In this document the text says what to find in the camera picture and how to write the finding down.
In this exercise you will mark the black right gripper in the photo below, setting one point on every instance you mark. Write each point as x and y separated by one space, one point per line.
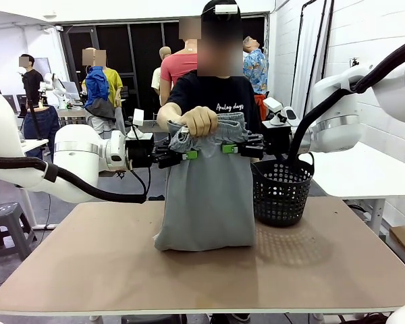
276 141

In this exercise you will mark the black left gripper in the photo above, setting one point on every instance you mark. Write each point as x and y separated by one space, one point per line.
140 152

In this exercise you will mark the grey training pants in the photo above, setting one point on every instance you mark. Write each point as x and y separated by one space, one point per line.
209 202

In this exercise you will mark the person's right forearm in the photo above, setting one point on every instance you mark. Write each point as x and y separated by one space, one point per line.
168 114

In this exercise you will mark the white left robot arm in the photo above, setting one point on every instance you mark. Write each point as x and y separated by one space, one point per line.
77 148

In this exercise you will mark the person's right hand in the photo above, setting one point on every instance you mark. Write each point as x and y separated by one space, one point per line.
200 121

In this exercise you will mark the dark grey perforated basket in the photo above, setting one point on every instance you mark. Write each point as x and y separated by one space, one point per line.
278 206

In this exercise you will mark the person in black t-shirt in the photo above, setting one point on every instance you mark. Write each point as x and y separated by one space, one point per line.
209 92

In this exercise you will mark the figure in blue floral shirt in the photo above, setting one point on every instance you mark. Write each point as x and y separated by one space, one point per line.
256 67

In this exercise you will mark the bare beige mannequin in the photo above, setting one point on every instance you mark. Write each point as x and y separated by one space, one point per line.
162 74

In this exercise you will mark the mannequin with yellow shirt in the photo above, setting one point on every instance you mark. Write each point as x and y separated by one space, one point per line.
116 84

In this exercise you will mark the mannequin with blue jacket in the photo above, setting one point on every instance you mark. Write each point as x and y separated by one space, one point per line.
98 87

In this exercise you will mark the white side table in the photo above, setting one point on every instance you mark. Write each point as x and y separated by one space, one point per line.
357 175

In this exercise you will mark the white curtain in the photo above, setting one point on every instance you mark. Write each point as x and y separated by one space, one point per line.
312 50

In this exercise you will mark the black curved pipe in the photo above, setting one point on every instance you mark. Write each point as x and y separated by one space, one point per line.
300 40

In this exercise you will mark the black straight pole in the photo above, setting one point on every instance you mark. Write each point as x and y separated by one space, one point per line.
324 40

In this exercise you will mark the blue jeans on stand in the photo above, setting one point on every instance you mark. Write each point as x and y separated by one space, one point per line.
44 125

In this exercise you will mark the white device on cap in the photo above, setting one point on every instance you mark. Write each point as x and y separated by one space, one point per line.
226 8

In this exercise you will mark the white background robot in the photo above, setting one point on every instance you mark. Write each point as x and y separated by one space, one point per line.
55 86

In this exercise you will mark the black cap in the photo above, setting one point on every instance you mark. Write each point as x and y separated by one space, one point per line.
209 8

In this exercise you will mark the background person in black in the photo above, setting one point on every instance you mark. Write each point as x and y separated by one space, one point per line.
32 81

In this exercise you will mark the grey plastic stool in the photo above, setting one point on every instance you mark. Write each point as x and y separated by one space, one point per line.
6 219

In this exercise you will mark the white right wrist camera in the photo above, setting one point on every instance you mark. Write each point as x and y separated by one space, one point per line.
276 108

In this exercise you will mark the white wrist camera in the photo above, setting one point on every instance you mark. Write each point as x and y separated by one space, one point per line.
138 118
276 108

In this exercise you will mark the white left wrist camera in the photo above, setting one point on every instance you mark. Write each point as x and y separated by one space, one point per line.
138 118

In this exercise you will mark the grey wall panel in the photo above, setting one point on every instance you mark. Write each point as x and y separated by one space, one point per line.
44 65

